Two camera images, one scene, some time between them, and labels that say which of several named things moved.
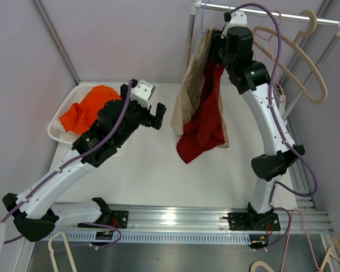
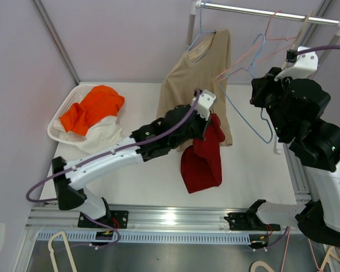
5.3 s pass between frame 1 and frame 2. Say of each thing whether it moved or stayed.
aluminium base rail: stayed
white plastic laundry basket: stayed
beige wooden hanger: moved
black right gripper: moved
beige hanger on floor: stayed
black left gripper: moved
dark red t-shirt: moved
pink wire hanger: moved
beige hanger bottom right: stayed
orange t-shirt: stayed
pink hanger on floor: stayed
